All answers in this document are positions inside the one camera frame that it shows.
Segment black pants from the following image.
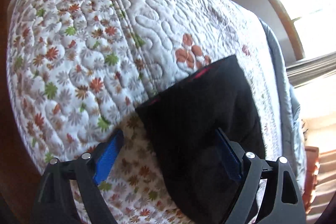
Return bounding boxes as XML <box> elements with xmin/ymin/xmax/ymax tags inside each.
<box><xmin>136</xmin><ymin>55</ymin><xmax>265</xmax><ymax>223</ymax></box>

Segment grey blue comforter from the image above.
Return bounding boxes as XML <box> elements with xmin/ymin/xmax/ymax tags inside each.
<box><xmin>260</xmin><ymin>20</ymin><xmax>307</xmax><ymax>193</ymax></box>

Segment window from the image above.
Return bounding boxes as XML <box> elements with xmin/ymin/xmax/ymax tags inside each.
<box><xmin>268</xmin><ymin>0</ymin><xmax>335</xmax><ymax>60</ymax></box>

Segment wooden headboard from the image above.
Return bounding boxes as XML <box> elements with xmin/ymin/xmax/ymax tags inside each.
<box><xmin>302</xmin><ymin>146</ymin><xmax>320</xmax><ymax>214</ymax></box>

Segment grey curtain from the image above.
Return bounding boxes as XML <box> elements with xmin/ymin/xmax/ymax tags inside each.
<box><xmin>286</xmin><ymin>52</ymin><xmax>336</xmax><ymax>88</ymax></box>

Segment floral quilted bedspread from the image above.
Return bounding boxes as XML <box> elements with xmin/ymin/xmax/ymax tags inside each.
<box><xmin>7</xmin><ymin>0</ymin><xmax>286</xmax><ymax>223</ymax></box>

